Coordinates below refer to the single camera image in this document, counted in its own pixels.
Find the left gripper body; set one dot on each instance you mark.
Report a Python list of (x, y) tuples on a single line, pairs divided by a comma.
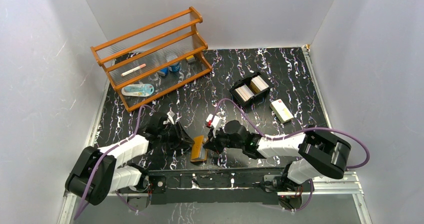
[(176, 133)]

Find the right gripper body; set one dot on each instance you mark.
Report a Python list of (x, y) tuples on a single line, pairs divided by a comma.
[(217, 132)]

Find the orange card holder wallet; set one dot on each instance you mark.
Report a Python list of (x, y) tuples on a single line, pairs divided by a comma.
[(198, 152)]

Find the white card stack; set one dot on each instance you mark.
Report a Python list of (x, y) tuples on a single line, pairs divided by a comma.
[(245, 93), (257, 84)]

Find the black card tray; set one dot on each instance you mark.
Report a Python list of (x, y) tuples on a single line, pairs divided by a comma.
[(246, 80)]

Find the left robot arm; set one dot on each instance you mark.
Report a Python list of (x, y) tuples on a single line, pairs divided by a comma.
[(100, 171)]

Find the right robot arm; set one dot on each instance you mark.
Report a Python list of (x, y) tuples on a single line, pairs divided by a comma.
[(320, 152)]

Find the blue packaged item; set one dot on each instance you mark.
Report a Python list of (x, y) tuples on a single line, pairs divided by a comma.
[(138, 90)]

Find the white box with red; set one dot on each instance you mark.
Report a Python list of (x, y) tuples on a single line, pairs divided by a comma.
[(281, 111)]

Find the small blue block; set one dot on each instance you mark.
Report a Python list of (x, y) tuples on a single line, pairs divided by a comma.
[(163, 72)]

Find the blue white can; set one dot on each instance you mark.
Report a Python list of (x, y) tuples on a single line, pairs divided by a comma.
[(175, 67)]

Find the white pink pen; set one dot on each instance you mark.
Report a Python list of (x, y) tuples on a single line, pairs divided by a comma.
[(139, 67)]

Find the orange wooden shelf rack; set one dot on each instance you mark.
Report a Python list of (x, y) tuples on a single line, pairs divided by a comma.
[(176, 35)]

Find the small grey yellow block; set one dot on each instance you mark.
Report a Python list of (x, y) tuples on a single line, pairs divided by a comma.
[(190, 59)]

